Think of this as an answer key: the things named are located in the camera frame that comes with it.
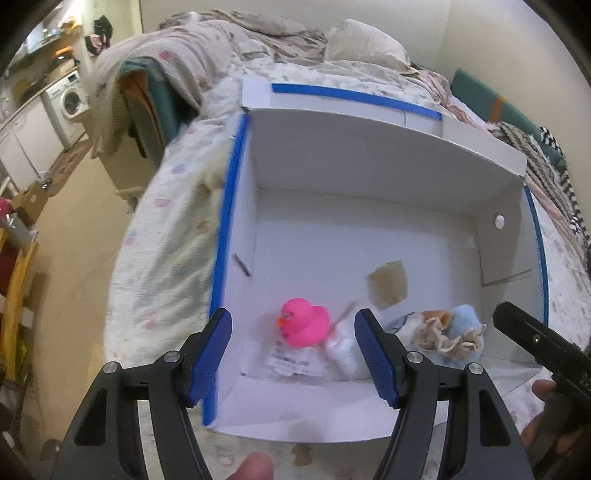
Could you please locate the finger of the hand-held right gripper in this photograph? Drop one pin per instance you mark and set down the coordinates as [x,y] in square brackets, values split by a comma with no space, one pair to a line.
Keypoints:
[535,341]

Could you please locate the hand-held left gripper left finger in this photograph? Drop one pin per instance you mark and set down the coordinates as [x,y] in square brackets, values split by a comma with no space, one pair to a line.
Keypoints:
[210,355]

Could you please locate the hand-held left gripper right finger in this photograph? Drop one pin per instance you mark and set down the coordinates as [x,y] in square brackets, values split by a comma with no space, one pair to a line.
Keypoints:
[376,355]

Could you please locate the clear plastic bag with label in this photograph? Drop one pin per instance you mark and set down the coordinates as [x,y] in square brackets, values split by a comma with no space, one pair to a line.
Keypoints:
[341,353]

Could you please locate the white blue soft cloth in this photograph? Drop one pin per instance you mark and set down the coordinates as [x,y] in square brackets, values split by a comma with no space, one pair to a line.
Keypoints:
[404,325]

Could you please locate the orange soft toy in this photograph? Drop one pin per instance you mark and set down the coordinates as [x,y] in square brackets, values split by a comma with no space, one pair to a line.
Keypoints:
[438,317]

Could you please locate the light blue plush toy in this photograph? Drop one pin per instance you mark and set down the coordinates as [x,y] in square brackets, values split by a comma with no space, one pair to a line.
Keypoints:
[466,318]

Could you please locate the pink rubber duck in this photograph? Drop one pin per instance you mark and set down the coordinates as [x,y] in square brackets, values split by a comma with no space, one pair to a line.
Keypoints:
[304,323]

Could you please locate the white cardboard box blue tape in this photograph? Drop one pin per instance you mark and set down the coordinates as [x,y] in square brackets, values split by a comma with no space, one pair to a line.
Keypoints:
[346,240]

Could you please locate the person's right hand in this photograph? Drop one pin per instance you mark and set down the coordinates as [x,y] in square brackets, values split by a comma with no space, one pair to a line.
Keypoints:
[542,390]

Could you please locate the person's left hand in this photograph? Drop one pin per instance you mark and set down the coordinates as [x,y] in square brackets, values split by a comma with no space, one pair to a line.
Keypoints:
[251,467]

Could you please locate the brown paper patch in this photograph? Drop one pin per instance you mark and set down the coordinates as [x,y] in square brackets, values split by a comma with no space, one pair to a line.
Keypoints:
[388,286]

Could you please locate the white paper label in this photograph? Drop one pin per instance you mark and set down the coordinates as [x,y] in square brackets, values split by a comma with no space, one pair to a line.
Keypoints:
[291,362]

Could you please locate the black white striped cloth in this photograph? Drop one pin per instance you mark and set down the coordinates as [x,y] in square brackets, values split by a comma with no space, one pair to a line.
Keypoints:
[575,207]

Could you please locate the brown knitted blanket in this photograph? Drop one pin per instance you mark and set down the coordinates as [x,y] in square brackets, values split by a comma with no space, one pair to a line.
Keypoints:
[526,143]

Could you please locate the brown cardboard box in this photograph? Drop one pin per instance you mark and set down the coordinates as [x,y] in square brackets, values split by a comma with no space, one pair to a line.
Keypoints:
[27,199]

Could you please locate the brown floor mat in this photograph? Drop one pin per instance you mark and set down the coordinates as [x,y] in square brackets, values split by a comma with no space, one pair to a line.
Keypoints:
[69,159]

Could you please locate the green cushion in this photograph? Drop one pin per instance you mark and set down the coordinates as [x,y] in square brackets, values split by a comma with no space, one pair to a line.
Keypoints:
[475,94]

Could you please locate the teal cloth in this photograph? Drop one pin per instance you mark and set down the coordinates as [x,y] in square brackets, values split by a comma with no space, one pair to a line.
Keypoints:
[157,101]

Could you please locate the pink blanket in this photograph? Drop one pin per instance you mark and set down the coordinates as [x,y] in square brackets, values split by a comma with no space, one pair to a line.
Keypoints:
[438,85]

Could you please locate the white floor cabinet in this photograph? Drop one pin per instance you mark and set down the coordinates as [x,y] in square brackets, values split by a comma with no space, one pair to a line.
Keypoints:
[27,138]

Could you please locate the white washing machine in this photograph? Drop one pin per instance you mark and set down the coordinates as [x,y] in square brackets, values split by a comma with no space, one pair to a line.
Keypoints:
[69,99]

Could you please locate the beige printed quilt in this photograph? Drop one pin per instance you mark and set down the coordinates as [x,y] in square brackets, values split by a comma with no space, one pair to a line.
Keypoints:
[184,50]

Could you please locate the beige pillow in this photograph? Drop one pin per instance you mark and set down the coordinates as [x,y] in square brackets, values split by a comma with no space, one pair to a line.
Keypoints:
[364,44]

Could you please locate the black hanging clothes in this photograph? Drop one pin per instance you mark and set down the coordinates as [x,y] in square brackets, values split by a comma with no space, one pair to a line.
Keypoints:
[102,27]

